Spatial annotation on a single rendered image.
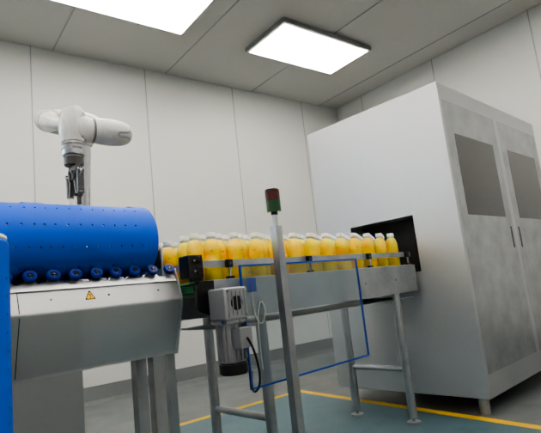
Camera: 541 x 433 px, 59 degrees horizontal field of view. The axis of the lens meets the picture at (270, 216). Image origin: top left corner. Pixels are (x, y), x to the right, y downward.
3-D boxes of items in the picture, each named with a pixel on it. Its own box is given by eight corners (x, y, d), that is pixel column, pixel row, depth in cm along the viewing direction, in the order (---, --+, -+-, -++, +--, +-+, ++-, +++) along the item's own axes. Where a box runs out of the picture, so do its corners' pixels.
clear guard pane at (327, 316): (252, 387, 190) (240, 266, 197) (367, 354, 243) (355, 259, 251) (252, 387, 189) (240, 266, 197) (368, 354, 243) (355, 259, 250)
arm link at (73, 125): (62, 137, 184) (97, 140, 191) (60, 100, 186) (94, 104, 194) (56, 146, 192) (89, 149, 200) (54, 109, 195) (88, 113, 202)
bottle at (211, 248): (207, 281, 203) (203, 238, 206) (223, 279, 204) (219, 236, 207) (205, 280, 196) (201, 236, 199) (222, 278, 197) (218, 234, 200)
